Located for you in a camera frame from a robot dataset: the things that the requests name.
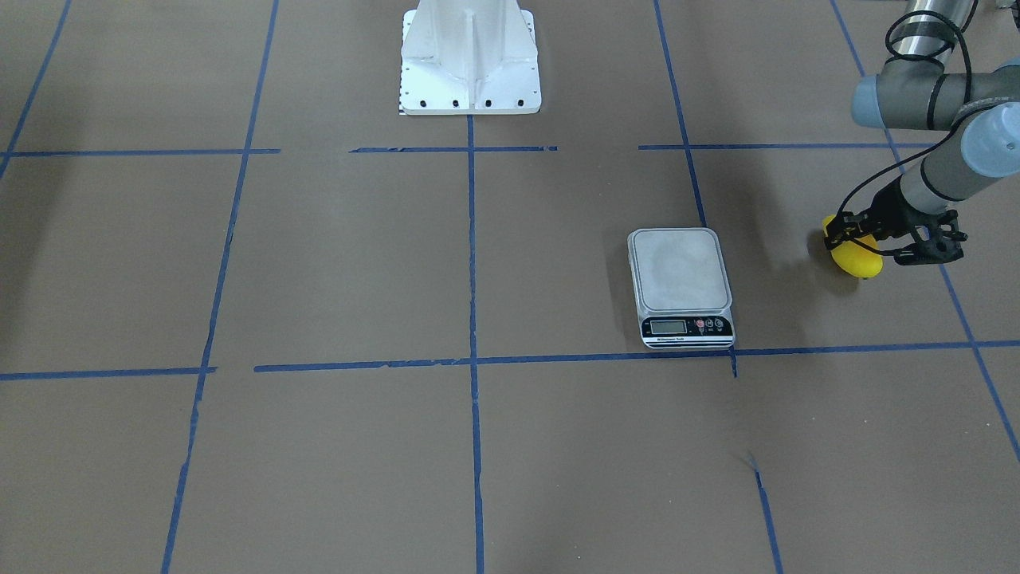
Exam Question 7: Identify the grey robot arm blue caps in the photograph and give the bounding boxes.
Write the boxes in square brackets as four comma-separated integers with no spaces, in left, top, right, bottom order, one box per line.
[823,1,1019,277]

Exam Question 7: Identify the yellow mango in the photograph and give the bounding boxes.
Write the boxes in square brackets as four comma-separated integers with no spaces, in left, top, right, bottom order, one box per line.
[822,214,883,280]

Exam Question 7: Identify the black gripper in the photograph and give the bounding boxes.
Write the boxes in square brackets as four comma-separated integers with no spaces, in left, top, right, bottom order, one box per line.
[826,179,967,265]

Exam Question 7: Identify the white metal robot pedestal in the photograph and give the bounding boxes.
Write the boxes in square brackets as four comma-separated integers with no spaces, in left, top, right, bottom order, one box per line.
[398,1,543,116]

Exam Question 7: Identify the silver digital kitchen scale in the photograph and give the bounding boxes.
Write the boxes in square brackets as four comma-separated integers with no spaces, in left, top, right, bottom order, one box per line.
[627,226,736,350]

